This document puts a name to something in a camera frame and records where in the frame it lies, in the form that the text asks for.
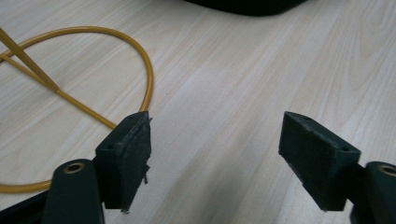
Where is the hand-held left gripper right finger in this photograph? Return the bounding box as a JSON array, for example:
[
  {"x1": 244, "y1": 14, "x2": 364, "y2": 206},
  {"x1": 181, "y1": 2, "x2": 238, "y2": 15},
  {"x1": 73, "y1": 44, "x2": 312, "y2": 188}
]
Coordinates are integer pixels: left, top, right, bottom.
[{"x1": 277, "y1": 111, "x2": 362, "y2": 212}]

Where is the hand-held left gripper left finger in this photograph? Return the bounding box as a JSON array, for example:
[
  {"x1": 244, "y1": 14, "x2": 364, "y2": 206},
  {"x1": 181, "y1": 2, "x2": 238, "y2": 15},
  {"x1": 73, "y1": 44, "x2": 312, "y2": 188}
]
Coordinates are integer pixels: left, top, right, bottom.
[{"x1": 94, "y1": 110, "x2": 153, "y2": 214}]

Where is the black object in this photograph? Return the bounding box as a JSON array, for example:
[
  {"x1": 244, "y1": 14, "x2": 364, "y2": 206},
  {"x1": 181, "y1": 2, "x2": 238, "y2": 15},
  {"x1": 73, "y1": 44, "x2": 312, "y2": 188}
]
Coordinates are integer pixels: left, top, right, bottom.
[{"x1": 183, "y1": 0, "x2": 309, "y2": 17}]

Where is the yellow cable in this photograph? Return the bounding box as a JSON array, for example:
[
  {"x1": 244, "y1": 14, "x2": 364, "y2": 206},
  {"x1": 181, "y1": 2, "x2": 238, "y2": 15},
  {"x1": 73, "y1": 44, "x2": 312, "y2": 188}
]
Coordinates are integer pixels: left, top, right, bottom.
[{"x1": 0, "y1": 25, "x2": 155, "y2": 194}]

